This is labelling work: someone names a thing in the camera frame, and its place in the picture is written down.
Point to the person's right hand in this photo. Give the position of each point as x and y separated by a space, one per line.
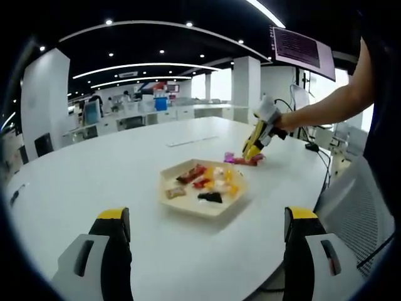
286 123

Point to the beige hexagonal tray container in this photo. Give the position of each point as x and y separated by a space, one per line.
185 203

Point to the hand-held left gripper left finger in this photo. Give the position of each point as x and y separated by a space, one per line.
116 251

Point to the white workbench row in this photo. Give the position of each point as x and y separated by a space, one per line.
210 109

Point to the bright red food bar packet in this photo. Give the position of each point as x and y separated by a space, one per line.
242 162

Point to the blue crate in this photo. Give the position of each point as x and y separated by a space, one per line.
161 104

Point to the white mesh office chair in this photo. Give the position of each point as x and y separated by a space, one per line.
354 203

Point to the black adapter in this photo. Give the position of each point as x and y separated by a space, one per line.
312 148

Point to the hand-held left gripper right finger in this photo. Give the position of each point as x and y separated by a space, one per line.
297 251

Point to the black food packet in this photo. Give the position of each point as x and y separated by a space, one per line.
210 197

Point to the small red food packet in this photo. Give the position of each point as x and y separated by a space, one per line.
201 183

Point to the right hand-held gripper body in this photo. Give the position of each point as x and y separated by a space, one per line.
267 109

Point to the yellow food tongs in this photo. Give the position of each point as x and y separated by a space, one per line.
260 128

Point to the purple food packet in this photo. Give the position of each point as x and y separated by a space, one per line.
229 157

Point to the brown food packet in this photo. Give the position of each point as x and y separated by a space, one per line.
175 193

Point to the teal computer monitor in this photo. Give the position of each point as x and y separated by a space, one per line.
92 113

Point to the black desk chair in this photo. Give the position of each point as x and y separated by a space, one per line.
134 122

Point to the ceiling air vent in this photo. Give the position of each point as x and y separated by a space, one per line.
128 75

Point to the white board on stand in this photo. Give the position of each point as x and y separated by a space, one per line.
299 95

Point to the hanging display screen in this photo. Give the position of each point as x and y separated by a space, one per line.
300 50

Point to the red blue wall poster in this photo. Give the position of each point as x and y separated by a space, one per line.
159 87

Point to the curved ceiling light strip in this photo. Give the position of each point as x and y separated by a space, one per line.
147 65

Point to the grey office chair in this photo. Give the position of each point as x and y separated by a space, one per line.
351 138

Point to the long dark red food packet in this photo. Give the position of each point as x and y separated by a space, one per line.
190 175

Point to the white drawer cabinet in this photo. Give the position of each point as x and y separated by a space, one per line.
341 156

